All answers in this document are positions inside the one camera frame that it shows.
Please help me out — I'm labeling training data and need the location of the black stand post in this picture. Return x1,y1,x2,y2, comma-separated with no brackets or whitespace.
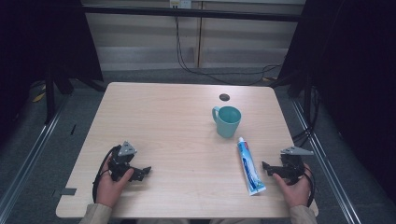
44,69,56,125

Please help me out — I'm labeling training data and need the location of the metal floor rail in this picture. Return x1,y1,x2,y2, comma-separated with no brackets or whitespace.
290,98,362,224
0,95,69,219

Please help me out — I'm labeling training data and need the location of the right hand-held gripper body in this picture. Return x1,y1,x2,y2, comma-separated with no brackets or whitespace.
280,146,315,186

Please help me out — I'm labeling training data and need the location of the black wall cable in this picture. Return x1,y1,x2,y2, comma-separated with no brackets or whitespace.
174,7,283,87

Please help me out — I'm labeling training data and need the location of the black horizontal bar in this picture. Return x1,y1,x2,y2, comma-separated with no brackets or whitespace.
81,5,303,23

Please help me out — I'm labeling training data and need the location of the person's right hand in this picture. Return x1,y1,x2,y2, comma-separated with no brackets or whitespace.
272,163,313,210

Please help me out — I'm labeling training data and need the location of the dark curtain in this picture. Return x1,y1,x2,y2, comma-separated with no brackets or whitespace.
277,0,396,204
0,0,105,147

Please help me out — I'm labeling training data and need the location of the white wall socket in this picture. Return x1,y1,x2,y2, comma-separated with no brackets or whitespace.
169,0,192,10

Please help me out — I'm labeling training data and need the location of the yellow floor object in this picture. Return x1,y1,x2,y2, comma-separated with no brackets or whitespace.
31,84,48,104

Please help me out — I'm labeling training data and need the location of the grey tape piece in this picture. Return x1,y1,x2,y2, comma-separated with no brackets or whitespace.
60,187,78,197

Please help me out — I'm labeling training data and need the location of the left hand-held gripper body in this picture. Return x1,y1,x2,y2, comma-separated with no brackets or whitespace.
107,140,138,183

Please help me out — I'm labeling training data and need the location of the teal mug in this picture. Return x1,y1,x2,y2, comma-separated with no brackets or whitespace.
211,105,243,139

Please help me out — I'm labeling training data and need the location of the person's left hand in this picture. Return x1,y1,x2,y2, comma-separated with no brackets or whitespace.
95,155,135,209

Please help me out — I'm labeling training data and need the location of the bundle of black floor cables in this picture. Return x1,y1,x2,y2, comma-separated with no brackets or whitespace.
291,86,322,147

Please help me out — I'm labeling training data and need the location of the right hand-held gripper cable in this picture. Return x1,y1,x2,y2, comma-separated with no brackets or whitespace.
303,166,317,208

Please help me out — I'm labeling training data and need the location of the blue and white toothpaste tube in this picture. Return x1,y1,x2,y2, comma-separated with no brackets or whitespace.
236,136,267,197

